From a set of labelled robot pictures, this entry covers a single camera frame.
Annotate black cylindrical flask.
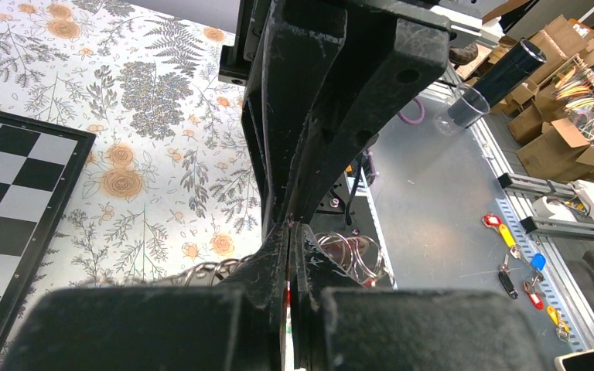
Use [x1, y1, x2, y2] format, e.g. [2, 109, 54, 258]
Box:
[470, 39, 547, 109]

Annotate spare yellow key tag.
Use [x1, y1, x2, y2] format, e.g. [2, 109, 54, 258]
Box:
[497, 223, 517, 248]

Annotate cardboard box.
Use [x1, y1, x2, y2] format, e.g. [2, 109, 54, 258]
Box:
[516, 118, 594, 182]

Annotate floral patterned mat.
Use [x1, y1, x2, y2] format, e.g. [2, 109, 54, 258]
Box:
[0, 1, 260, 370]

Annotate clear plastic cup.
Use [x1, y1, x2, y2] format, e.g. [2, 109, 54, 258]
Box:
[433, 83, 491, 135]

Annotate spare red key tag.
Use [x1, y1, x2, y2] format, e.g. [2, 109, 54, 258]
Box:
[481, 213, 502, 231]

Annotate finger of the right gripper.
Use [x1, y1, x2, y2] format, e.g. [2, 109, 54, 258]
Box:
[242, 1, 348, 235]
[285, 1, 451, 223]

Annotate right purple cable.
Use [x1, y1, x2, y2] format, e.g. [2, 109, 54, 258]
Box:
[397, 97, 426, 127]

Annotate black white checkerboard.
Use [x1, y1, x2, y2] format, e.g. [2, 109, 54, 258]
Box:
[0, 111, 96, 349]

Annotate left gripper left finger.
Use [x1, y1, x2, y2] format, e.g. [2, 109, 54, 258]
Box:
[2, 223, 290, 370]

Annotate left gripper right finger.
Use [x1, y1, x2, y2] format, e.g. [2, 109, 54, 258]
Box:
[290, 224, 548, 370]

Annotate smartphone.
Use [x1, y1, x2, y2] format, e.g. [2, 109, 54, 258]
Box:
[554, 349, 594, 371]

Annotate spare blue key tag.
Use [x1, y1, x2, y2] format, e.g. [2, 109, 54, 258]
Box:
[530, 253, 547, 271]

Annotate spare black key tag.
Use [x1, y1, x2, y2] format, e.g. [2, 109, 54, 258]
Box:
[497, 271, 518, 300]

